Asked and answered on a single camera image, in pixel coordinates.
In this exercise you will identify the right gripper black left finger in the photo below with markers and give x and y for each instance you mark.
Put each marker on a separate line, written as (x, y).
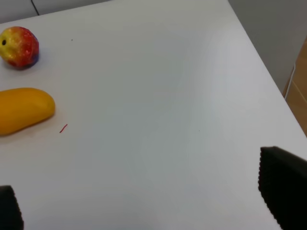
(10, 214)

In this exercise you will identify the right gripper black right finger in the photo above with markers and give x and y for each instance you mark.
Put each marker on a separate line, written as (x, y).
(282, 183)

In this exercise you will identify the red yellow toy apple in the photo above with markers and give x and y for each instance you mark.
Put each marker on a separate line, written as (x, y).
(19, 47)

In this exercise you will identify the brown cardboard box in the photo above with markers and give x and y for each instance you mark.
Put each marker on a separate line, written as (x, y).
(296, 92)

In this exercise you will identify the yellow toy mango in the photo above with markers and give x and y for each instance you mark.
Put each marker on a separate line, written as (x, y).
(21, 108)

